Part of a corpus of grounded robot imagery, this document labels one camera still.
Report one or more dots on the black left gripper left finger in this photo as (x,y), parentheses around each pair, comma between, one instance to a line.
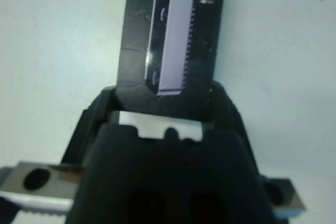
(89,124)

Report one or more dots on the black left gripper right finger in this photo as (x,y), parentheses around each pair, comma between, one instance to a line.
(228,113)

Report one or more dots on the black box lid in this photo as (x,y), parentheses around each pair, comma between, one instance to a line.
(170,37)

